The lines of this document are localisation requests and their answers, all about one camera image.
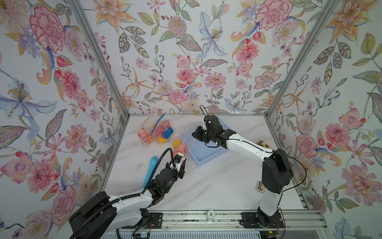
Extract black corrugated cable hose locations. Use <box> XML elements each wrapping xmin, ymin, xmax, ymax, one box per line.
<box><xmin>70</xmin><ymin>147</ymin><xmax>174</xmax><ymax>239</ymax></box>

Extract clear pink bag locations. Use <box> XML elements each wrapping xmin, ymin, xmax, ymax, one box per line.
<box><xmin>172</xmin><ymin>123</ymin><xmax>204</xmax><ymax>162</ymax></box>

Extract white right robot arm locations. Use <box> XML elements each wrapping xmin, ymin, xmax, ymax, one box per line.
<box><xmin>192</xmin><ymin>115</ymin><xmax>293</xmax><ymax>227</ymax></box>

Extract clear blue-zipper zip bag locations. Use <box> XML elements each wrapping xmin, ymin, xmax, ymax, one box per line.
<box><xmin>151</xmin><ymin>114</ymin><xmax>174</xmax><ymax>143</ymax></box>

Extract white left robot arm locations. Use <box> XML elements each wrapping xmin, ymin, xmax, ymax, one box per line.
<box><xmin>69</xmin><ymin>153</ymin><xmax>187</xmax><ymax>239</ymax></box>

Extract light blue perforated basket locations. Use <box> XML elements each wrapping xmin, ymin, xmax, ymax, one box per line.
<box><xmin>180</xmin><ymin>121</ymin><xmax>228</xmax><ymax>167</ymax></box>

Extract wooden chessboard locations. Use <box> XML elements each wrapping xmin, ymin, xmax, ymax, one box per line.
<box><xmin>257</xmin><ymin>140</ymin><xmax>271</xmax><ymax>148</ymax></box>

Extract aluminium left corner post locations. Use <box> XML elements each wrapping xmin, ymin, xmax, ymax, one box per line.
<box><xmin>67</xmin><ymin>0</ymin><xmax>130</xmax><ymax>118</ymax></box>

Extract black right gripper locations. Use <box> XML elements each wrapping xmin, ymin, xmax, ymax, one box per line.
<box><xmin>191</xmin><ymin>126</ymin><xmax>216</xmax><ymax>144</ymax></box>

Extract aluminium corner post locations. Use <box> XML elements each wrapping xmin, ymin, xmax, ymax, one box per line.
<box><xmin>265</xmin><ymin>0</ymin><xmax>333</xmax><ymax>119</ymax></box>
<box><xmin>67</xmin><ymin>0</ymin><xmax>130</xmax><ymax>118</ymax></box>

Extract blue toy microphone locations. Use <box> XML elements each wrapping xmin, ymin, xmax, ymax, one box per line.
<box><xmin>142</xmin><ymin>156</ymin><xmax>159</xmax><ymax>188</ymax></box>

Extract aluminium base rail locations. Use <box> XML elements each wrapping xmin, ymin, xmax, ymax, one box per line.
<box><xmin>103</xmin><ymin>210</ymin><xmax>331</xmax><ymax>239</ymax></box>

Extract aluminium right corner post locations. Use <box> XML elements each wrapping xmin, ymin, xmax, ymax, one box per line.
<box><xmin>265</xmin><ymin>0</ymin><xmax>333</xmax><ymax>119</ymax></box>

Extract clear pink-zipper zip bag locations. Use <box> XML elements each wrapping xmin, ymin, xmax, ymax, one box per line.
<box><xmin>137</xmin><ymin>105</ymin><xmax>159</xmax><ymax>146</ymax></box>

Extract yellow red peach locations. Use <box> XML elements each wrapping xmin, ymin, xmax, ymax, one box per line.
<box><xmin>173</xmin><ymin>139</ymin><xmax>181</xmax><ymax>147</ymax></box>

